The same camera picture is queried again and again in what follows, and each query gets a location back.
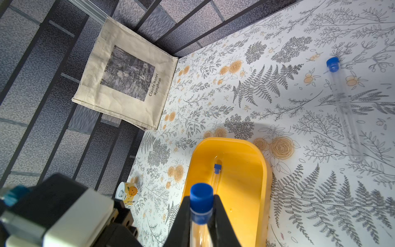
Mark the yellow plastic tray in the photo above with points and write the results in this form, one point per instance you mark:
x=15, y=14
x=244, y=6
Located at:
x=244, y=185

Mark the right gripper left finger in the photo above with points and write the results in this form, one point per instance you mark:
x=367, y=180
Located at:
x=180, y=231

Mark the clear test tube blue cap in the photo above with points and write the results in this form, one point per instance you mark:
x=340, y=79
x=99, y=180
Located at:
x=216, y=177

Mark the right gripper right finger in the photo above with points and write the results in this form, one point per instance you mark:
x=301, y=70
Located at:
x=220, y=228

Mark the beige canvas tote bag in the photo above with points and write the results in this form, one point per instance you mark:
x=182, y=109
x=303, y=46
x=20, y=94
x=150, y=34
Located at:
x=126, y=77

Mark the small orange print can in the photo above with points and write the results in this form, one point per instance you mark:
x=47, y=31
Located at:
x=128, y=193

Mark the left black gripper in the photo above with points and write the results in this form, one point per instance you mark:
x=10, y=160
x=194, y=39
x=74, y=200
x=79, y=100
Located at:
x=118, y=230

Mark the left aluminium frame post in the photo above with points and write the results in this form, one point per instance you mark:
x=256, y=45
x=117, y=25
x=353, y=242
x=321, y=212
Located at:
x=91, y=10

